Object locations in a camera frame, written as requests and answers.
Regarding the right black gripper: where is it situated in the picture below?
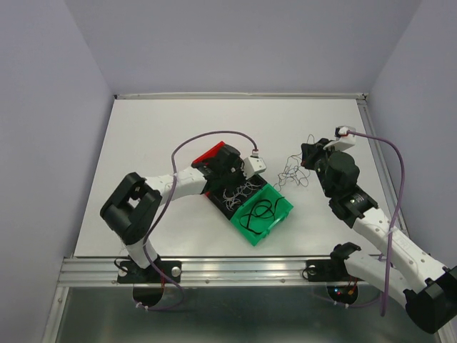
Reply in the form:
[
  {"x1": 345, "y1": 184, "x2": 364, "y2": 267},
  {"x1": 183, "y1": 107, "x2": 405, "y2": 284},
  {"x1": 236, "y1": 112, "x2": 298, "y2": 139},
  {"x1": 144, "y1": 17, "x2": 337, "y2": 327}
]
[{"x1": 301, "y1": 137, "x2": 343, "y2": 197}]

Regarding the thin wire bundle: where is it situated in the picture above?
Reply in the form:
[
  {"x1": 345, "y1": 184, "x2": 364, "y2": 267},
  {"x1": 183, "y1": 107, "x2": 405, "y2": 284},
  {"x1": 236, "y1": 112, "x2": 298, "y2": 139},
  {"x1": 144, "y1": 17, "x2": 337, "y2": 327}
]
[{"x1": 276, "y1": 134, "x2": 317, "y2": 190}]

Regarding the black cable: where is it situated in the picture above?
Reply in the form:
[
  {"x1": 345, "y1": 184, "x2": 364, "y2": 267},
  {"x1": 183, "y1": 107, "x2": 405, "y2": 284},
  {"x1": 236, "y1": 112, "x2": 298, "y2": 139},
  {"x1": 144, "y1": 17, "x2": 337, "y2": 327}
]
[{"x1": 239, "y1": 195, "x2": 285, "y2": 235}]

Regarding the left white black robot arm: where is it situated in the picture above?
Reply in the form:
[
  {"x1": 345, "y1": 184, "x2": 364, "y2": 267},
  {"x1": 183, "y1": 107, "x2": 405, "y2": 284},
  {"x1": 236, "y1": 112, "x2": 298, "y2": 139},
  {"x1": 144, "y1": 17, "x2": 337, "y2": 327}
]
[{"x1": 100, "y1": 144, "x2": 245, "y2": 282}]

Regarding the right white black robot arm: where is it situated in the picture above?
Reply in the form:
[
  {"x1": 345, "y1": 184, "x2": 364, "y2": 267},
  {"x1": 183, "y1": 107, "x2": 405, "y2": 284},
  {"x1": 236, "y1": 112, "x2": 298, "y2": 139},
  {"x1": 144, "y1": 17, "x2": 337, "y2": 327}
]
[{"x1": 301, "y1": 136, "x2": 456, "y2": 334}]

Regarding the red plastic bin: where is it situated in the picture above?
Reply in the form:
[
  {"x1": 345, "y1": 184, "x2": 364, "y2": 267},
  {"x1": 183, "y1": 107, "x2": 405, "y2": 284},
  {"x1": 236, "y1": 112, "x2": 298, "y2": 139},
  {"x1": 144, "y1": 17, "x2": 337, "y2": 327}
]
[{"x1": 191, "y1": 141, "x2": 240, "y2": 170}]

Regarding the black plastic bin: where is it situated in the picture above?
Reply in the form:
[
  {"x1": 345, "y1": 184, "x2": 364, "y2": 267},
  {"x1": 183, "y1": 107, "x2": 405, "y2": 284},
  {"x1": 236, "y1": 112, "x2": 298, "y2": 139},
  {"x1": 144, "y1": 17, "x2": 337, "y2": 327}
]
[{"x1": 204, "y1": 175, "x2": 267, "y2": 221}]

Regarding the green plastic bin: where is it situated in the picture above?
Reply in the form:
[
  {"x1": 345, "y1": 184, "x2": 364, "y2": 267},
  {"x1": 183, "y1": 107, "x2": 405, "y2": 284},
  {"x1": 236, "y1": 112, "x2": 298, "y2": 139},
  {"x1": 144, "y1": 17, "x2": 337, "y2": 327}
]
[{"x1": 230, "y1": 184, "x2": 293, "y2": 247}]

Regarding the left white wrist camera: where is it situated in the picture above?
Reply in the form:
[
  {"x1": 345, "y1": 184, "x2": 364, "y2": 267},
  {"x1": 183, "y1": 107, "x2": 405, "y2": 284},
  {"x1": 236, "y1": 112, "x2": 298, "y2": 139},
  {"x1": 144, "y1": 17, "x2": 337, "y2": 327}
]
[{"x1": 243, "y1": 156, "x2": 266, "y2": 179}]

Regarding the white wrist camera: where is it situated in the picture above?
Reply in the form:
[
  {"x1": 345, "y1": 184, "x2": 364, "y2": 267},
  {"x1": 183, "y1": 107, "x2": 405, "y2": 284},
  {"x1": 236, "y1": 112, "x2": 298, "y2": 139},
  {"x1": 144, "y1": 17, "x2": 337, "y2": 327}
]
[
  {"x1": 323, "y1": 126, "x2": 356, "y2": 151},
  {"x1": 243, "y1": 156, "x2": 266, "y2": 179}
]

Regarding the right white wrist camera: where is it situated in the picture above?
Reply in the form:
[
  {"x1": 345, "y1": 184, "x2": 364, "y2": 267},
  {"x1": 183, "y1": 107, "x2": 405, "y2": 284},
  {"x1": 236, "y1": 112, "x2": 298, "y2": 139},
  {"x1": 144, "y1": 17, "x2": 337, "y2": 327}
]
[{"x1": 323, "y1": 126, "x2": 356, "y2": 151}]

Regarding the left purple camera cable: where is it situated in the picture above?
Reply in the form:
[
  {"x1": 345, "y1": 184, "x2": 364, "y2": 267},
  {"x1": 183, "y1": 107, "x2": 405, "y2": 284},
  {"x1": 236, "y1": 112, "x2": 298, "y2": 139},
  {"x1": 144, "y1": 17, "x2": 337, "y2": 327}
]
[{"x1": 141, "y1": 130, "x2": 261, "y2": 311}]

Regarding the purple camera cable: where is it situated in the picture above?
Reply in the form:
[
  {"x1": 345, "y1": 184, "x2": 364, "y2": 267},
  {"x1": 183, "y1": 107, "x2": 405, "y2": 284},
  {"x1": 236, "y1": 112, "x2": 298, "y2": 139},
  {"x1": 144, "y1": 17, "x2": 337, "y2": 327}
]
[
  {"x1": 312, "y1": 130, "x2": 406, "y2": 317},
  {"x1": 141, "y1": 130, "x2": 261, "y2": 311}
]

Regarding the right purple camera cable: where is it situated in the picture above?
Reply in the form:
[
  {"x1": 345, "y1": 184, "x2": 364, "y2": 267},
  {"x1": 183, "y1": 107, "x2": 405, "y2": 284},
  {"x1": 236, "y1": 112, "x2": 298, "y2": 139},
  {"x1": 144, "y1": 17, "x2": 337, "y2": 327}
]
[{"x1": 312, "y1": 130, "x2": 406, "y2": 317}]

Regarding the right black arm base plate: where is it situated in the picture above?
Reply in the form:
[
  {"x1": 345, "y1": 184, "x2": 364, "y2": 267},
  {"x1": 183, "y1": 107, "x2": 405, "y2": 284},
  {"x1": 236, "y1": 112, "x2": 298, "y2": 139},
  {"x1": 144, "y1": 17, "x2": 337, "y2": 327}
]
[{"x1": 301, "y1": 242, "x2": 361, "y2": 282}]

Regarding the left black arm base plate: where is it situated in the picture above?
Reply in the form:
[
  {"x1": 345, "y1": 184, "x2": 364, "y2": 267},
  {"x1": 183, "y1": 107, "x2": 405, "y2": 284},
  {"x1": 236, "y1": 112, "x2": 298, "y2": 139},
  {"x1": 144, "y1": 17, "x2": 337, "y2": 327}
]
[{"x1": 114, "y1": 259, "x2": 182, "y2": 284}]

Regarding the aluminium front rail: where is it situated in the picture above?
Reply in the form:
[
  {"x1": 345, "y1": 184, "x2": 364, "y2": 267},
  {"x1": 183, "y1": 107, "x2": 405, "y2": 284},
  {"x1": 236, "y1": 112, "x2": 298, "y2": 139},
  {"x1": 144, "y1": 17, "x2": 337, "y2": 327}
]
[{"x1": 57, "y1": 256, "x2": 346, "y2": 288}]

